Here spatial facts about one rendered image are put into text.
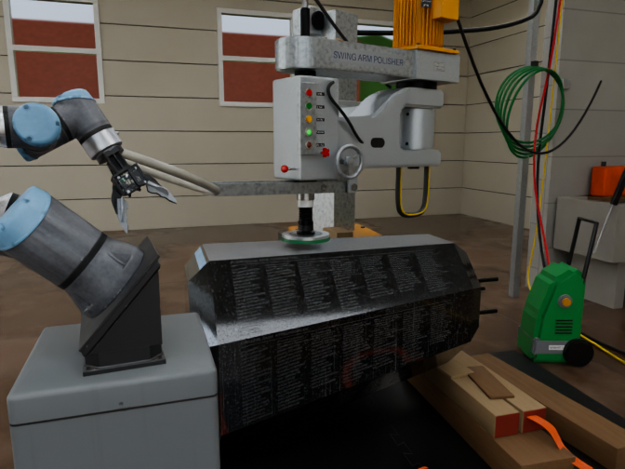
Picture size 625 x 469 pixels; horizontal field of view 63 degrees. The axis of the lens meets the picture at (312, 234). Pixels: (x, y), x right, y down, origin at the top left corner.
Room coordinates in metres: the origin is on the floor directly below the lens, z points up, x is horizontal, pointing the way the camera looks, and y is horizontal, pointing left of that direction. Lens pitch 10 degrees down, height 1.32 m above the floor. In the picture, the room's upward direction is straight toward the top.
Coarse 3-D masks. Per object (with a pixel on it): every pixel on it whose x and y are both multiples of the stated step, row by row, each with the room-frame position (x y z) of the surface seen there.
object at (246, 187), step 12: (324, 180) 2.35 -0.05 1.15; (336, 180) 2.39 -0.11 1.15; (228, 192) 1.96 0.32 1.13; (240, 192) 1.99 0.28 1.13; (252, 192) 2.02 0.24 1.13; (264, 192) 2.05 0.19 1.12; (276, 192) 2.08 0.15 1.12; (288, 192) 2.12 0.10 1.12; (300, 192) 2.15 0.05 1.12; (312, 192) 2.18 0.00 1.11; (324, 192) 2.22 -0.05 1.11; (336, 192) 2.26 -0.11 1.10
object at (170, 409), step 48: (48, 336) 1.19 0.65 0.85; (192, 336) 1.19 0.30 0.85; (48, 384) 0.94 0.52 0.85; (96, 384) 0.94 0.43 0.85; (144, 384) 0.96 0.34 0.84; (192, 384) 0.99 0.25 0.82; (48, 432) 0.91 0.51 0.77; (96, 432) 0.94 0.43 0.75; (144, 432) 0.96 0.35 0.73; (192, 432) 0.99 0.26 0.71
